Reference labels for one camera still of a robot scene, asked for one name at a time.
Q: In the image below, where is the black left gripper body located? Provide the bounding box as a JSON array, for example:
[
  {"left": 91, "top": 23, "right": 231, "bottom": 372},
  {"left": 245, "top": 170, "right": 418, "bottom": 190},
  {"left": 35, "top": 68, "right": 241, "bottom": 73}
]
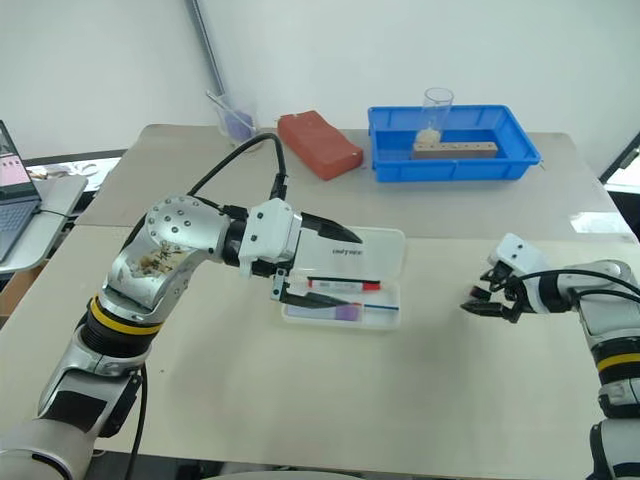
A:
[{"left": 250, "top": 213, "right": 308, "bottom": 303}]

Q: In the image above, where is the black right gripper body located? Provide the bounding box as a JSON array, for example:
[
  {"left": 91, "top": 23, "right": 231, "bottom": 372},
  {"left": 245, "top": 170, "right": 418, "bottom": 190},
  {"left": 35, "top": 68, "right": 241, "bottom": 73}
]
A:
[{"left": 480, "top": 263, "right": 527, "bottom": 325}]

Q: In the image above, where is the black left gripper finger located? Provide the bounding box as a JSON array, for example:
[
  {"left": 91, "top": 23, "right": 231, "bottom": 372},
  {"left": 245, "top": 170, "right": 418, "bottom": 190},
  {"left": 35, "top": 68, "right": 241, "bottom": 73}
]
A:
[
  {"left": 300, "top": 212, "right": 365, "bottom": 245},
  {"left": 281, "top": 291, "right": 352, "bottom": 310}
]

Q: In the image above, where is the white marker with red cap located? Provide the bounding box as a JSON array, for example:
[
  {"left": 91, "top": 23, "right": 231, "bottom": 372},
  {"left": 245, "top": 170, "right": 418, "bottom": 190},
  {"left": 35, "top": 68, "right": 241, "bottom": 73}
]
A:
[{"left": 305, "top": 280, "right": 385, "bottom": 293}]

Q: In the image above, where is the clear white plastic pencil case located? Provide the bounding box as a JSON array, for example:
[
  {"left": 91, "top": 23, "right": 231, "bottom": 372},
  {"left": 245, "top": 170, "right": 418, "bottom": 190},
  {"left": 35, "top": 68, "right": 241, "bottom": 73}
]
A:
[{"left": 280, "top": 225, "right": 408, "bottom": 334}]

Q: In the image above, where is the thin black pen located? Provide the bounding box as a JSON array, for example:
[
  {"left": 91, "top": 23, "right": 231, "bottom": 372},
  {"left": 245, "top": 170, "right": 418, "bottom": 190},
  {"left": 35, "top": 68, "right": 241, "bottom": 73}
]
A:
[{"left": 306, "top": 275, "right": 376, "bottom": 284}]

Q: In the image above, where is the red brick-shaped block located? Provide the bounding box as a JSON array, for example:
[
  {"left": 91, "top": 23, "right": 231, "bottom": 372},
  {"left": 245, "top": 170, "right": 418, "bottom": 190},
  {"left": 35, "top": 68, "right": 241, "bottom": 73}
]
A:
[{"left": 276, "top": 110, "right": 365, "bottom": 183}]

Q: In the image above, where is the blue plastic bin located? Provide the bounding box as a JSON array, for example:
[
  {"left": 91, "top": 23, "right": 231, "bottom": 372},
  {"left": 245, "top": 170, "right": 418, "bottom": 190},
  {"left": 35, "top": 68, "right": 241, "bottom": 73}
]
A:
[{"left": 366, "top": 103, "right": 545, "bottom": 184}]

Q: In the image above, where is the glass beaker with purple contents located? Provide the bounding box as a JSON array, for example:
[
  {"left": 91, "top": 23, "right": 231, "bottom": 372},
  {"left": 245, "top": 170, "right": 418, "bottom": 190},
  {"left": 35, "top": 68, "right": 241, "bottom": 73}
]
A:
[{"left": 206, "top": 89, "right": 260, "bottom": 147}]

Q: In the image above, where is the wooden block with holes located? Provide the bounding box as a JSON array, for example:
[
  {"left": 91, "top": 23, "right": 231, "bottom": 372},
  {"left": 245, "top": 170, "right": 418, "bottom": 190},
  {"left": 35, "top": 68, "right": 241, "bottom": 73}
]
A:
[{"left": 411, "top": 140, "right": 499, "bottom": 162}]

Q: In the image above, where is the clear glass cylinder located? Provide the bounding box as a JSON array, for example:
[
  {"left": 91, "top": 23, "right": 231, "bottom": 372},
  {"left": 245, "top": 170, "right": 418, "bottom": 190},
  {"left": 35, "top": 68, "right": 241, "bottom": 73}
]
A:
[{"left": 421, "top": 86, "right": 456, "bottom": 147}]

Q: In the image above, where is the grey metal pole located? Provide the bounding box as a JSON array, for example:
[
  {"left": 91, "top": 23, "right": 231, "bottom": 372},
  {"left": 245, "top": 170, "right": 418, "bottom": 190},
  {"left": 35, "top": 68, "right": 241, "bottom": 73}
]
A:
[{"left": 186, "top": 0, "right": 230, "bottom": 104}]

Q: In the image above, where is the grey side table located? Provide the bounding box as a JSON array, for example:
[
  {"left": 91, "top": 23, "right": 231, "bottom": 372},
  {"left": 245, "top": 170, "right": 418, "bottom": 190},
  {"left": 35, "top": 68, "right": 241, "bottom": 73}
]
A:
[{"left": 0, "top": 174, "right": 89, "bottom": 275}]

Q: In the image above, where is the brown cardboard box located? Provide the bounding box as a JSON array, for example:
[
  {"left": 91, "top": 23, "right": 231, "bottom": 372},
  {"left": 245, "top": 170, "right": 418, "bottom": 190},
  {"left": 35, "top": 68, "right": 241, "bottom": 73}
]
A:
[{"left": 0, "top": 263, "right": 49, "bottom": 320}]

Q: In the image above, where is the open laptop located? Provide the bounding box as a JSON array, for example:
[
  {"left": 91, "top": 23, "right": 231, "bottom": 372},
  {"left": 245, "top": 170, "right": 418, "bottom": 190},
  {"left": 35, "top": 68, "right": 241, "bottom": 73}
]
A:
[{"left": 0, "top": 119, "right": 44, "bottom": 262}]

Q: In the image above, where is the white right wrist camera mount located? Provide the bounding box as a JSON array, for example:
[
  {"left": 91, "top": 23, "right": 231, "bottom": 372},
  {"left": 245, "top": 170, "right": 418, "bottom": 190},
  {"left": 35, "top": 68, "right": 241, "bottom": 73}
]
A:
[{"left": 487, "top": 232, "right": 552, "bottom": 282}]

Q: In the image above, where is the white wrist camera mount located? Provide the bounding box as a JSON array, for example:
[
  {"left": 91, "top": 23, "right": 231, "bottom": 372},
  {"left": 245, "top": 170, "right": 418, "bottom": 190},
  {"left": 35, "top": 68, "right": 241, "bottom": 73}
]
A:
[
  {"left": 487, "top": 232, "right": 552, "bottom": 282},
  {"left": 238, "top": 197, "right": 304, "bottom": 279}
]

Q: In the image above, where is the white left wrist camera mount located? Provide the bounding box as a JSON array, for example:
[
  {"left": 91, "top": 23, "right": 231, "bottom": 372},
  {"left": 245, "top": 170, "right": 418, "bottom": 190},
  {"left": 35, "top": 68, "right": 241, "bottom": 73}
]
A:
[{"left": 238, "top": 197, "right": 304, "bottom": 279}]

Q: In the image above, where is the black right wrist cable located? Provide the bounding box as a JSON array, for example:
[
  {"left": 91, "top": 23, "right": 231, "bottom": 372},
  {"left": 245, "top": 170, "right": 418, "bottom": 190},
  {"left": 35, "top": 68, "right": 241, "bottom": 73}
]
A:
[{"left": 514, "top": 268, "right": 640, "bottom": 303}]

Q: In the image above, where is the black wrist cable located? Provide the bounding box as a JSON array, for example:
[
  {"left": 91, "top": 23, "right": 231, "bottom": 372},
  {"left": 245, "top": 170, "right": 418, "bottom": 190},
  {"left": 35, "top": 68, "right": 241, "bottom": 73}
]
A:
[
  {"left": 514, "top": 268, "right": 640, "bottom": 303},
  {"left": 189, "top": 132, "right": 292, "bottom": 202}
]

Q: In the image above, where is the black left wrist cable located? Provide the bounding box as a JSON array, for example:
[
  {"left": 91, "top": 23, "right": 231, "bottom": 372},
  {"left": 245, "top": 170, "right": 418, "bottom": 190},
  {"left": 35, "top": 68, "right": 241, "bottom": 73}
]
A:
[{"left": 189, "top": 132, "right": 292, "bottom": 202}]

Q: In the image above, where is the black frame piece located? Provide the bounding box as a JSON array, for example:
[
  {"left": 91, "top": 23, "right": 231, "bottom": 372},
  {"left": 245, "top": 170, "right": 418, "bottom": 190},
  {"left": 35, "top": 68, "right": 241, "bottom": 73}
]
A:
[{"left": 598, "top": 131, "right": 640, "bottom": 195}]

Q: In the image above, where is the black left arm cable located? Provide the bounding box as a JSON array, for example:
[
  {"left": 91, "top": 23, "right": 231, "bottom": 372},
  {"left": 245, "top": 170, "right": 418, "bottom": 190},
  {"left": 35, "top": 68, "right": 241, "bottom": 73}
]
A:
[{"left": 123, "top": 367, "right": 150, "bottom": 480}]

